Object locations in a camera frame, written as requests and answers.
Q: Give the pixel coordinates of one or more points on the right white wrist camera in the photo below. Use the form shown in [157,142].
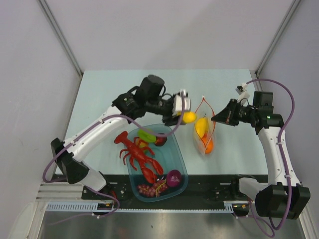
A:
[243,93]

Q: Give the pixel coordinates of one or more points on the clear zip top bag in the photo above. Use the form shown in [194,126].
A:
[204,108]

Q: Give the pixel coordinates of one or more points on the small yellow green toy fruit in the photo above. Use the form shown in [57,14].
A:
[140,143]

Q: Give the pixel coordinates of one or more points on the yellow toy mango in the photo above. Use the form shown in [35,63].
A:
[189,117]

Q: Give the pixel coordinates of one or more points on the green toy fruit slice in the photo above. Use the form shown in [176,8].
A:
[147,137]

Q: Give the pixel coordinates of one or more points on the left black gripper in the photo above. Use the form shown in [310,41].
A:
[168,120]

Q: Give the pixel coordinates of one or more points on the red toy lobster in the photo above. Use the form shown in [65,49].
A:
[149,167]

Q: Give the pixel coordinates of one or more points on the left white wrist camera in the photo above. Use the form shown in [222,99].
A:
[181,101]

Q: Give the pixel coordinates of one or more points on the purple toy onion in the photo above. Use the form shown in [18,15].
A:
[173,178]

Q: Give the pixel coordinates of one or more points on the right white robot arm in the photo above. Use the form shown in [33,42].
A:
[283,195]

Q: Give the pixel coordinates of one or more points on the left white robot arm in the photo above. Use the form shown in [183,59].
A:
[69,154]

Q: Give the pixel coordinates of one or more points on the toy orange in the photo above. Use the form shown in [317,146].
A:
[208,144]

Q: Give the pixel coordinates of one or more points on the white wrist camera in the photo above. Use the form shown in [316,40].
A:
[181,101]
[243,93]

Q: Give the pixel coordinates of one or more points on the yellow toy lemon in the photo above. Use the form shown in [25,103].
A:
[202,126]

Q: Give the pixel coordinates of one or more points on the toy grape bunch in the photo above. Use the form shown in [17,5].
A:
[155,190]

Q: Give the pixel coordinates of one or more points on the dark red toy fruit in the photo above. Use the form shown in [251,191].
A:
[160,141]

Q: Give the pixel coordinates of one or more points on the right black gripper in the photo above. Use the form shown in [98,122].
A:
[228,115]

